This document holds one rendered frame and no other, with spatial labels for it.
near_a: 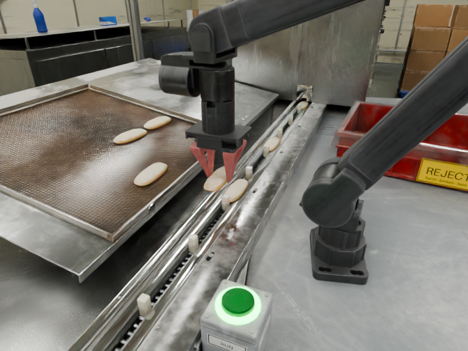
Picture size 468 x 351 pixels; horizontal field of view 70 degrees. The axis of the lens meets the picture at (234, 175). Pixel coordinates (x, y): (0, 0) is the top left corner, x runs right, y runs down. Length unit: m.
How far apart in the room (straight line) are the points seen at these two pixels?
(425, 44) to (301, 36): 3.72
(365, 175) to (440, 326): 0.23
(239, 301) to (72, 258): 0.26
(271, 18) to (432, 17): 4.80
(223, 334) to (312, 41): 1.10
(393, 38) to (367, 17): 6.34
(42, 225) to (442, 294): 0.63
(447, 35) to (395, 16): 2.74
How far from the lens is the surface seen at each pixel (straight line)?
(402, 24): 7.63
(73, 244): 0.58
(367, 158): 0.51
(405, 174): 0.94
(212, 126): 0.57
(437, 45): 4.99
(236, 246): 0.57
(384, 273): 0.63
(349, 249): 0.58
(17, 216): 0.65
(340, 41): 1.32
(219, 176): 0.63
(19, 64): 2.48
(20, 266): 0.70
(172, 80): 0.59
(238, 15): 0.51
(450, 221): 0.82
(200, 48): 0.52
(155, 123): 0.92
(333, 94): 1.35
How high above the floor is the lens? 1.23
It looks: 28 degrees down
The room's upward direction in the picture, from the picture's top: straight up
